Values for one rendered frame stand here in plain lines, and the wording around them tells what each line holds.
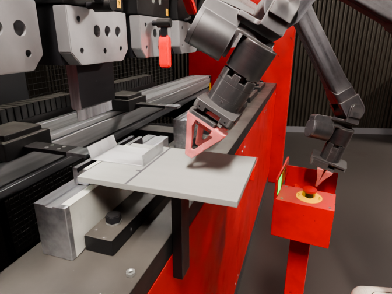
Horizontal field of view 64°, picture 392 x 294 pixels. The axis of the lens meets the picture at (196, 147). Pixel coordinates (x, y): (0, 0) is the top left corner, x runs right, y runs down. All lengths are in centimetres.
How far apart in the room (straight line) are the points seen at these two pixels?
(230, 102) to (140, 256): 29
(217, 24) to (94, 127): 61
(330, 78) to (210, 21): 56
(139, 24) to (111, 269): 43
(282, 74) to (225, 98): 217
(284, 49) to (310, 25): 169
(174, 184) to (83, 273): 19
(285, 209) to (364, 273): 117
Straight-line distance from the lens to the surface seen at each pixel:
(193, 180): 49
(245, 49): 46
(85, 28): 50
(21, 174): 80
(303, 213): 93
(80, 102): 55
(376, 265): 215
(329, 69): 95
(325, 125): 95
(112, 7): 49
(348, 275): 201
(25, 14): 43
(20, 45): 42
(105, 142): 64
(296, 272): 114
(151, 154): 57
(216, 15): 47
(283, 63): 263
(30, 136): 73
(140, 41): 64
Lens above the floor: 121
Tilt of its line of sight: 19 degrees down
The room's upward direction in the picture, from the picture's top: straight up
